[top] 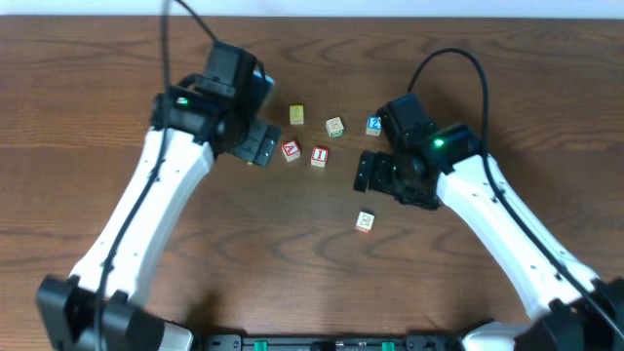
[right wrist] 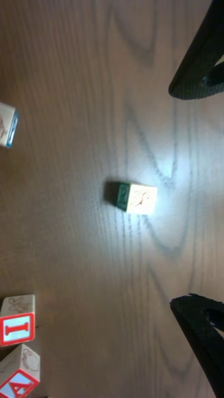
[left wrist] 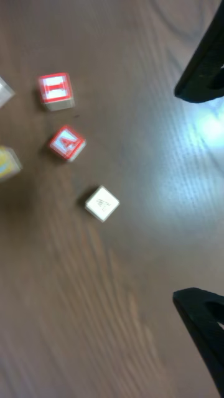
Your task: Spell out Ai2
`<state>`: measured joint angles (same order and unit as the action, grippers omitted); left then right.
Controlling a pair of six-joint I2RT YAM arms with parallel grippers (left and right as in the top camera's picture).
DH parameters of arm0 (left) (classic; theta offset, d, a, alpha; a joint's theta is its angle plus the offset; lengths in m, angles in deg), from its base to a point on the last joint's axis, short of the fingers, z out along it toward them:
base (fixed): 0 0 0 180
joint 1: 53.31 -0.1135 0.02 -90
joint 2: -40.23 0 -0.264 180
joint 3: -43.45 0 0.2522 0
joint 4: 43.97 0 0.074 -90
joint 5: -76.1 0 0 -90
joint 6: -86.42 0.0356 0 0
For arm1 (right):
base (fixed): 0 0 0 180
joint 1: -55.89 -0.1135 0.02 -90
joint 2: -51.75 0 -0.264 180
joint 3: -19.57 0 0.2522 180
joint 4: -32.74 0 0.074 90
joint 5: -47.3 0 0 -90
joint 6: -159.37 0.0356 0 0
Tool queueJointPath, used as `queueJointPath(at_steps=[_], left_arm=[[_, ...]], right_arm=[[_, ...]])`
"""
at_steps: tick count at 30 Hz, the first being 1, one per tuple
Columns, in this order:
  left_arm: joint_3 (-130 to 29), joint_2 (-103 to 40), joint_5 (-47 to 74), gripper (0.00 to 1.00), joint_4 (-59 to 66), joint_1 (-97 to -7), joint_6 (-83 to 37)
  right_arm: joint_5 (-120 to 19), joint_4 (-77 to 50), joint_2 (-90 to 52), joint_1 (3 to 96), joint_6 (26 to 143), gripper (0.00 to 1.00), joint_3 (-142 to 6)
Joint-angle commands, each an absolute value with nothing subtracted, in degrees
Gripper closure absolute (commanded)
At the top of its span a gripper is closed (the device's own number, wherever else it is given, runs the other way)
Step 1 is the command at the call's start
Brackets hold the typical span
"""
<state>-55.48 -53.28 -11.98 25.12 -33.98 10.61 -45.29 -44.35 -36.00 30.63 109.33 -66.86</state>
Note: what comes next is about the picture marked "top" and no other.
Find red letter A block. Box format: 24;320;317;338
282;140;301;162

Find blue number 2 block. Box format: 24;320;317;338
366;116;382;136

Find red letter I block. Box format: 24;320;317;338
311;146;329;168

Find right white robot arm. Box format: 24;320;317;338
355;120;623;350

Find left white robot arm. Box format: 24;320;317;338
36;74;281;350

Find yellow top letter block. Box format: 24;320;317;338
289;104;304;125

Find red edged picture block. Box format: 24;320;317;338
355;212;374;233

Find green picture wooden block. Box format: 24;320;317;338
326;116;344;138

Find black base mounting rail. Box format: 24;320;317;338
192;333;464;351

